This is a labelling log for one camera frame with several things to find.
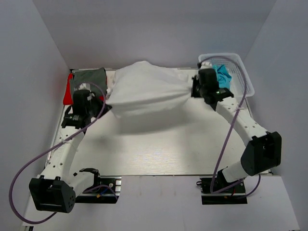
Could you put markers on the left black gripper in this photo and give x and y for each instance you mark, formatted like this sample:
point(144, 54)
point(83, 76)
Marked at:
point(96, 99)

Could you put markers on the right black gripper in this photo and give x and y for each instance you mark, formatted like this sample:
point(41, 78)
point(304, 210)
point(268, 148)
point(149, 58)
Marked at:
point(197, 80)

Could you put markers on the white t-shirt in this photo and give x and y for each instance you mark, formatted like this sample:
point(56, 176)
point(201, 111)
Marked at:
point(146, 97)

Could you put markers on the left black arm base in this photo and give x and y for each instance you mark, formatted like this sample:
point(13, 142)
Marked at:
point(91, 189)

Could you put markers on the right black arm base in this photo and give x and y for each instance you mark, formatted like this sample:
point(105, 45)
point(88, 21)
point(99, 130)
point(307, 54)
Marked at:
point(232, 196)

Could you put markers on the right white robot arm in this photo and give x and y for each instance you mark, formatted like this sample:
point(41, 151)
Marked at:
point(262, 148)

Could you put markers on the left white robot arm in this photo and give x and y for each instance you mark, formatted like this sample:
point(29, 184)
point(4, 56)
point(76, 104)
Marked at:
point(56, 188)

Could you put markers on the crumpled cyan t-shirt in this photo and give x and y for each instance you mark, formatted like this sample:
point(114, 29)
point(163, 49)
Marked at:
point(223, 76)

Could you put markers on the folded red t-shirt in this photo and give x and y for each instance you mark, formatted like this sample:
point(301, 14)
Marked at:
point(67, 100)

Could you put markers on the folded grey t-shirt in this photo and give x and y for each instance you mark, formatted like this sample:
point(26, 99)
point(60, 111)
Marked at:
point(95, 80)

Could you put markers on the white plastic basket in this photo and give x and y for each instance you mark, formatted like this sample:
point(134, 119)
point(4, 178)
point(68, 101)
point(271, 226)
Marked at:
point(235, 68)

